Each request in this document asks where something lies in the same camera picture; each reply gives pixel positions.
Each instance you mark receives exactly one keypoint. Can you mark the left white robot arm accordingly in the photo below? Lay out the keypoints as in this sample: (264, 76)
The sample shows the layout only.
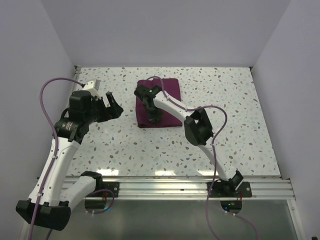
(48, 206)

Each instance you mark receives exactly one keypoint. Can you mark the purple cloth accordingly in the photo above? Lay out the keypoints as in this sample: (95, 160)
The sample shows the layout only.
(172, 115)

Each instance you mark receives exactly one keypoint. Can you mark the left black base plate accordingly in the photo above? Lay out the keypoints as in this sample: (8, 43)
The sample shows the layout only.
(113, 186)

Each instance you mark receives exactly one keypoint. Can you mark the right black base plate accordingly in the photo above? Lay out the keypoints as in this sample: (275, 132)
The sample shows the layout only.
(242, 191)

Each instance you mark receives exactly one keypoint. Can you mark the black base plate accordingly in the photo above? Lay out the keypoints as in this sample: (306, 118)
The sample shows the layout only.
(242, 191)
(113, 186)

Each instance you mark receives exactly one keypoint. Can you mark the aluminium front rail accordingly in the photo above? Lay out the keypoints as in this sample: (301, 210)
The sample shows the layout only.
(195, 188)

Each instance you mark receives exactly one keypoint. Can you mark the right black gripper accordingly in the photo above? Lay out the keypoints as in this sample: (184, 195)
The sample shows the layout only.
(153, 117)

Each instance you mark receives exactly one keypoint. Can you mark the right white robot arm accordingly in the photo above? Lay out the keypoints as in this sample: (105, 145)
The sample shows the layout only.
(198, 131)

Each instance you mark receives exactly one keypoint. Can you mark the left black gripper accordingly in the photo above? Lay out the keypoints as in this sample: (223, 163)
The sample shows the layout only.
(110, 112)

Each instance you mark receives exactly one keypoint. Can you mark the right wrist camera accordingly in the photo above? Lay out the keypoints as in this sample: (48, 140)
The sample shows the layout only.
(142, 92)

